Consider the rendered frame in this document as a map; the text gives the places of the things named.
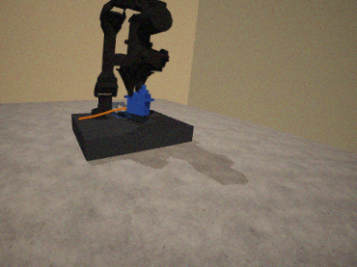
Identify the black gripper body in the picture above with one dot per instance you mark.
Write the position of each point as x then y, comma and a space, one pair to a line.
126, 61

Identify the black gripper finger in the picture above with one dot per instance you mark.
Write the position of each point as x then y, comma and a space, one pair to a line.
128, 76
141, 79

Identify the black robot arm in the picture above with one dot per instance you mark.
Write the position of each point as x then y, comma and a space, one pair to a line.
153, 18

